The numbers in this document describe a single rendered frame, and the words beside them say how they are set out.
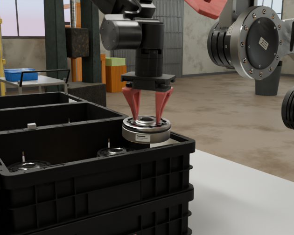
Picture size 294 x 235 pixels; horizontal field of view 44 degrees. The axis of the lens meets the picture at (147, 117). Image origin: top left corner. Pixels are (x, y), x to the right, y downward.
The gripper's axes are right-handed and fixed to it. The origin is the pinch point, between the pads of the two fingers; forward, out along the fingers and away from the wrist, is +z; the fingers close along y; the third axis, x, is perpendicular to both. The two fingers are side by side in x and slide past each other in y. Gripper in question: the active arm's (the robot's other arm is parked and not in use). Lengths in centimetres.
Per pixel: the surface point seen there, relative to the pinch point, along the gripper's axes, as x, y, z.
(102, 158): -14.9, -3.4, 4.6
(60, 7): 365, -244, -32
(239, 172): 48, 18, 29
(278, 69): 721, 44, 68
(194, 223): 8.5, 10.7, 27.8
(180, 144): -1.4, 8.0, 4.6
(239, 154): 288, 6, 108
